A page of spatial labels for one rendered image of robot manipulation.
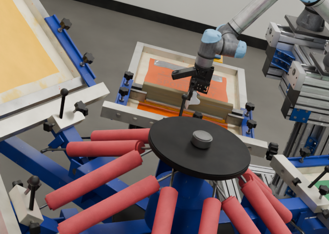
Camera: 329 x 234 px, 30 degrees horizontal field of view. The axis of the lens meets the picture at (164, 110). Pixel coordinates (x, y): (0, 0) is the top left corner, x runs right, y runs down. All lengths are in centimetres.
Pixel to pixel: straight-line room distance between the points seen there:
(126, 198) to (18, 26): 95
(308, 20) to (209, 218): 185
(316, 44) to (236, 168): 172
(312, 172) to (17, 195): 135
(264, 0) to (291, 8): 377
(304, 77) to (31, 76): 126
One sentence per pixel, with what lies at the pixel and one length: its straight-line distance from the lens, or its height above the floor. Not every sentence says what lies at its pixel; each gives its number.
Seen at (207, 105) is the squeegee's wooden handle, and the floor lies 103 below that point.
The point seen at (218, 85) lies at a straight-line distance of 309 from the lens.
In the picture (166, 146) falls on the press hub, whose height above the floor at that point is 132.
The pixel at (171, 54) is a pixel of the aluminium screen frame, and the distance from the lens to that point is 322.
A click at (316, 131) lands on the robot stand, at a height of 80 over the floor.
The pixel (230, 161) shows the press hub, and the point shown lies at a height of 132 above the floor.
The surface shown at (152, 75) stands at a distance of 300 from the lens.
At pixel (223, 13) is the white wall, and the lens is 642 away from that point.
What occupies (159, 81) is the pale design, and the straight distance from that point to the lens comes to 296.
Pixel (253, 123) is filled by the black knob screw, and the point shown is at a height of 106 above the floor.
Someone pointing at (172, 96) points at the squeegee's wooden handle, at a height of 104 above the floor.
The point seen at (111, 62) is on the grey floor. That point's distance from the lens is 531.
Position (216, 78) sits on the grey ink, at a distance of 315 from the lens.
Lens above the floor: 222
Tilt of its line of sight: 28 degrees down
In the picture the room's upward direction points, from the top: 16 degrees clockwise
